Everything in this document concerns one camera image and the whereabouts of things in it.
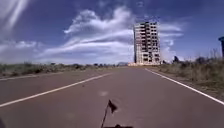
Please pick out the grey asphalt road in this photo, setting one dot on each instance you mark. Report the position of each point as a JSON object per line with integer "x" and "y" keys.
{"x": 133, "y": 93}

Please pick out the tall unfinished concrete building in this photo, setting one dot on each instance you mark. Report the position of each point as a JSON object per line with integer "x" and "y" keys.
{"x": 146, "y": 43}

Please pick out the robot's own part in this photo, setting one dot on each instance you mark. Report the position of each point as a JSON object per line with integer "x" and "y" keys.
{"x": 110, "y": 111}

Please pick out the white dashed lane line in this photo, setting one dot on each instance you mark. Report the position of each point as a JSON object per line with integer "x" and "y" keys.
{"x": 50, "y": 90}

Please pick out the scrub strip across road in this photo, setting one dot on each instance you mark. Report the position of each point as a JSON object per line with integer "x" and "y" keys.
{"x": 43, "y": 68}

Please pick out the white solid edge line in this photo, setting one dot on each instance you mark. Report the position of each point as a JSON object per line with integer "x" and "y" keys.
{"x": 186, "y": 86}

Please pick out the dry grass and scrub verge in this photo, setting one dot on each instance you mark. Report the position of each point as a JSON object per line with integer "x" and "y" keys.
{"x": 196, "y": 70}

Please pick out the low dark building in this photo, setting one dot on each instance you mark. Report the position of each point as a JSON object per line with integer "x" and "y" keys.
{"x": 222, "y": 46}

